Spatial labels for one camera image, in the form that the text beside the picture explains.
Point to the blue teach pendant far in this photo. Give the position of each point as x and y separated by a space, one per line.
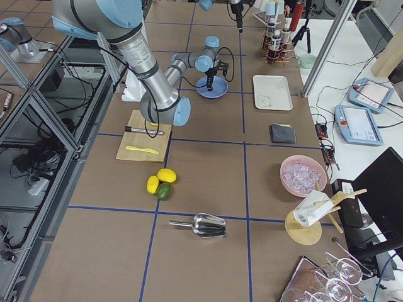
370 94

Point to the green lime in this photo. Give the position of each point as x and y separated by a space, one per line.
164 191

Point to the grey folded cloth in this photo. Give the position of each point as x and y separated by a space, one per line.
282 134

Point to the tea bottle back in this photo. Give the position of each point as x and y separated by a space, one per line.
270 30

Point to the black monitor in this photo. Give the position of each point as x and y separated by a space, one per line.
383 202

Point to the yellow plastic knife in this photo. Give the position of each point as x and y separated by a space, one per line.
146 150

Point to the wooden cutting board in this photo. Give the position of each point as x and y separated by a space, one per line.
142 140

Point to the red cylinder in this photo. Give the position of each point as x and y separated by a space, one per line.
297 13

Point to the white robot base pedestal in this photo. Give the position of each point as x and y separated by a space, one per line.
134 89

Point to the steel ice scoop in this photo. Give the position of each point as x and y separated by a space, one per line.
204 225

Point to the cream bear tray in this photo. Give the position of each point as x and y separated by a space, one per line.
272 92

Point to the blue teach pendant near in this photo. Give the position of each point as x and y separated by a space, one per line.
357 125

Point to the wooden cup stand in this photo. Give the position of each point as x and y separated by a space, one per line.
312 234

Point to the blue teach pendant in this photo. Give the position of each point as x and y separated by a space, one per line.
357 125
370 94

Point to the large yellow lemon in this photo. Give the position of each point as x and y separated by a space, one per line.
166 175

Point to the tea bottle middle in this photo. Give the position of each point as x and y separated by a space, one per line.
275 41

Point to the tea bottle left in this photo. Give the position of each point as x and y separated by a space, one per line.
285 39

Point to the copper wire bottle rack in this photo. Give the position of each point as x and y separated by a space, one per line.
281 56

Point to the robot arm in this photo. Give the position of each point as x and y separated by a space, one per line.
207 5
120 22

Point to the black camera tripod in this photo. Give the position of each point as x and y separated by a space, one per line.
304 29

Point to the green bowl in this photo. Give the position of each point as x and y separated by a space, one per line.
307 61

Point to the wine glass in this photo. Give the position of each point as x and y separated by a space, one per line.
344 268

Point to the tea bottle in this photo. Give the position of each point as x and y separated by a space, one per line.
275 41
285 39
270 30

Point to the pink bowl of ice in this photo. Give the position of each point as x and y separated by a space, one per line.
300 175

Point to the white paper carton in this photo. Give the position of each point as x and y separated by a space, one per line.
313 207

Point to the steel cylinder muddler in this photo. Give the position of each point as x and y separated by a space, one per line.
142 130

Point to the blue plate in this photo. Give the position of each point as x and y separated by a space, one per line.
219 85

